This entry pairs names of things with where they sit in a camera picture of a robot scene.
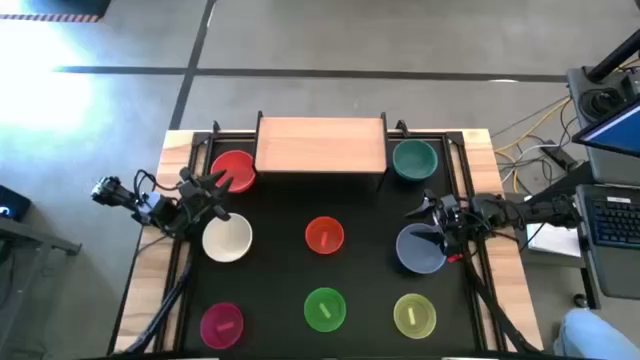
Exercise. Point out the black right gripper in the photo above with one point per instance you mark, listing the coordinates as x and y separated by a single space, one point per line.
455 222

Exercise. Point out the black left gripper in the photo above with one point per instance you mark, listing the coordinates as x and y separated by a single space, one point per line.
192 200

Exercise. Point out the large white bowl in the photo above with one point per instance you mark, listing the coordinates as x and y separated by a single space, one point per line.
227 240

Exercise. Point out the small orange translucent bowl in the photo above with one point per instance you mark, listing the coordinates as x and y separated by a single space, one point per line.
325 235

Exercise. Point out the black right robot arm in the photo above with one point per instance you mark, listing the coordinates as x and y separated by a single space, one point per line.
525 210

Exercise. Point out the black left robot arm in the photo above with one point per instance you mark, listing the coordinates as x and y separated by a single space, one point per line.
125 197

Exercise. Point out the large blue-grey bowl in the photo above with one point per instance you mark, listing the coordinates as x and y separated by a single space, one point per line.
417 252

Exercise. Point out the large red bowl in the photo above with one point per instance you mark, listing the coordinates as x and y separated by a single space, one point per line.
237 167

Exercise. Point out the large dark green bowl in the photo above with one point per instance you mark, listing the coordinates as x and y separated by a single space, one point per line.
415 160

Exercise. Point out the black table mat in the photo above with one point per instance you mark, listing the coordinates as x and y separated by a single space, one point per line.
360 275

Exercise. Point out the small yellow translucent bowl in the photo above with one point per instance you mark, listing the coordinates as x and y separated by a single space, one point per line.
414 316

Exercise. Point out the white paper sheet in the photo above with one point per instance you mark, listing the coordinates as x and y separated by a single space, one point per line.
552 241

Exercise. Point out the small pink translucent bowl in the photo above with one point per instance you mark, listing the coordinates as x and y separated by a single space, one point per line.
222 326

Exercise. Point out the small green translucent bowl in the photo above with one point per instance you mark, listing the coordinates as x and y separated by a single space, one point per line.
325 310

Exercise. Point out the black power strip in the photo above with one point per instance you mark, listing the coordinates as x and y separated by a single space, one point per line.
559 156

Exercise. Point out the black keyboard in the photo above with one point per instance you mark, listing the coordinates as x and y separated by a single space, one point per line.
615 220

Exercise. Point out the grey metal bench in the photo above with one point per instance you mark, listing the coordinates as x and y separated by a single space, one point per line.
30 245

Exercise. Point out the laptop computer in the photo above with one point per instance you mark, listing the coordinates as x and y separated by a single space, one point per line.
617 272

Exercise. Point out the blue and white cloth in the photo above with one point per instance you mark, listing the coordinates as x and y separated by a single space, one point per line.
597 336

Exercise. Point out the computer monitor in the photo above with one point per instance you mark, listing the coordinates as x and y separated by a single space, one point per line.
612 131

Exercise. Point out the dark blue box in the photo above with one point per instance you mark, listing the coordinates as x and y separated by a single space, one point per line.
11 202

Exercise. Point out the black round cart fitting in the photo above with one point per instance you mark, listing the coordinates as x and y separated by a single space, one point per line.
602 102

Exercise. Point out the black platform with hazard stripe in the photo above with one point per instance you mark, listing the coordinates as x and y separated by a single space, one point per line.
65 7

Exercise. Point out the black pole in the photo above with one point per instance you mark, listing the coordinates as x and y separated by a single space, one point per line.
617 52

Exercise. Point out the black diagonal frame strut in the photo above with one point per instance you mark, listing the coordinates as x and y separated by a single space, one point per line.
167 300
492 305

